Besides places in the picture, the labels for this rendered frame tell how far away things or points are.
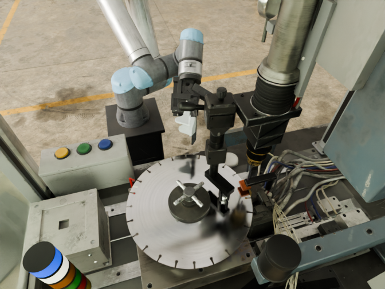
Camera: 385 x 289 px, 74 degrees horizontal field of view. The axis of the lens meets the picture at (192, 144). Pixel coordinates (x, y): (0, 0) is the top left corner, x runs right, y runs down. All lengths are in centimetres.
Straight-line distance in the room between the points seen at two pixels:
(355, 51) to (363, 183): 18
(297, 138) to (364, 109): 80
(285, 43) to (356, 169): 21
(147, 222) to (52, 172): 39
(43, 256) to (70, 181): 52
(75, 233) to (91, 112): 190
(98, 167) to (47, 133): 164
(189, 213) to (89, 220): 28
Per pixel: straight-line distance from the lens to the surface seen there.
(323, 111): 270
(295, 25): 42
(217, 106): 48
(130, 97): 111
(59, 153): 95
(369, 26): 38
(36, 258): 47
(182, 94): 77
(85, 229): 77
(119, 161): 90
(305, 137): 122
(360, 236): 65
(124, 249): 88
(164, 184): 73
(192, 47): 83
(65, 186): 99
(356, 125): 43
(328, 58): 43
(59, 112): 269
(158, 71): 87
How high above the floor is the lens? 155
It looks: 47 degrees down
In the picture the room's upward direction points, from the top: straight up
